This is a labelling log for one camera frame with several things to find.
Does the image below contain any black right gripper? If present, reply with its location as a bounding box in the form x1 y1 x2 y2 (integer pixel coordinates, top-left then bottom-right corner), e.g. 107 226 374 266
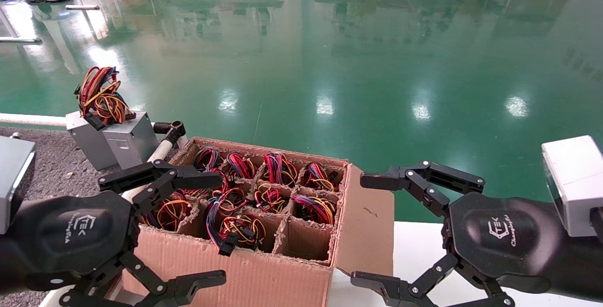
351 160 573 307

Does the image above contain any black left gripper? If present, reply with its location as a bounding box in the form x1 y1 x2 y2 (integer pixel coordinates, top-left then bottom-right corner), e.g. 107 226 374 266
0 160 227 307

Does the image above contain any white metal pipe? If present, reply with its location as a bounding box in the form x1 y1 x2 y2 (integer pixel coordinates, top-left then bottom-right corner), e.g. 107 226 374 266
0 113 66 128
40 138 176 307

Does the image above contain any black pipe connector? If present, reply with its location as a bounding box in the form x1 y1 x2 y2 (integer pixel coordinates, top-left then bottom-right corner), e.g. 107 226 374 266
153 121 187 150

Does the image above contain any brown cardboard divider box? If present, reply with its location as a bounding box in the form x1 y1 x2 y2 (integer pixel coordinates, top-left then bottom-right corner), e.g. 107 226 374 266
106 137 395 307

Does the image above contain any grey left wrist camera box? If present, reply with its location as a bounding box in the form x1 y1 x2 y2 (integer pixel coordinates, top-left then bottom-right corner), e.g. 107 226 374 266
0 136 36 234

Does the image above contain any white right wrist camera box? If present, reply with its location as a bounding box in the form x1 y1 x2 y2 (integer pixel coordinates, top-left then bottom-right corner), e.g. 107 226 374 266
541 135 603 238

